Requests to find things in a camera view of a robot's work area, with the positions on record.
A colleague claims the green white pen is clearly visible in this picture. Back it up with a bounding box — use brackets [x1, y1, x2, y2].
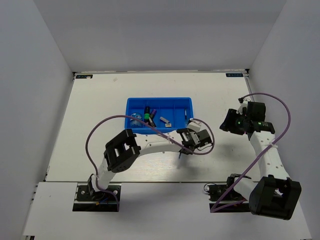
[184, 108, 188, 124]

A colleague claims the white eraser stick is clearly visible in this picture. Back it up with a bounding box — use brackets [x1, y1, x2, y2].
[159, 116, 170, 124]

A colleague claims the purple cap black highlighter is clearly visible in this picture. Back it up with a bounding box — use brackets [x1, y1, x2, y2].
[149, 109, 157, 120]

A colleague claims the green cap black highlighter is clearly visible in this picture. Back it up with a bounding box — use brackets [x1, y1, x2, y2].
[143, 106, 150, 122]

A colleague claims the blue white tape roll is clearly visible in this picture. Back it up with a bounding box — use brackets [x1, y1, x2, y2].
[129, 112, 143, 128]

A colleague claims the yellow cap black highlighter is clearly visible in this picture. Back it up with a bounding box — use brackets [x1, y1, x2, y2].
[146, 118, 157, 128]

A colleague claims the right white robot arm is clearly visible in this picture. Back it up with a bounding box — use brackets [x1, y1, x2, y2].
[218, 101, 302, 221]

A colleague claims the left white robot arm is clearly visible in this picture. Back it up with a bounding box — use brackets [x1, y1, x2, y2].
[88, 128, 213, 200]

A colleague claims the blue divided plastic tray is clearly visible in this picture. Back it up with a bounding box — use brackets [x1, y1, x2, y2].
[125, 97, 194, 133]

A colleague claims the right corner label sticker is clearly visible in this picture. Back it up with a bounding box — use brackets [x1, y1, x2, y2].
[225, 72, 244, 78]

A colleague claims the corner label sticker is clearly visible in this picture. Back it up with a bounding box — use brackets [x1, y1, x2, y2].
[75, 74, 93, 79]
[225, 72, 244, 78]

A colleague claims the left corner label sticker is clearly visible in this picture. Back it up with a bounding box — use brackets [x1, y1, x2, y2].
[75, 74, 93, 79]

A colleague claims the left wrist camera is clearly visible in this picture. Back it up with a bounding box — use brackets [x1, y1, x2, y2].
[187, 118, 202, 133]

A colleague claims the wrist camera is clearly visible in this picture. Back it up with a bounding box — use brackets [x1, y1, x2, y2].
[237, 97, 250, 115]
[187, 118, 202, 133]

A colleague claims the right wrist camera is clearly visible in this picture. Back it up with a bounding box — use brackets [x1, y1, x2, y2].
[237, 97, 250, 115]

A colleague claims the aluminium table rail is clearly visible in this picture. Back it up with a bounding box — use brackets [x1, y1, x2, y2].
[244, 69, 285, 182]

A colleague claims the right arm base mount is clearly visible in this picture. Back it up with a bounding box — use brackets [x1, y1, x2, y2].
[203, 173, 250, 213]

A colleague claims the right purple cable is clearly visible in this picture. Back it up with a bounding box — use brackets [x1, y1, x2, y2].
[209, 92, 291, 214]

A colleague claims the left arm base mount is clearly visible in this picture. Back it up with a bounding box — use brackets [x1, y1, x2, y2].
[72, 184, 120, 213]

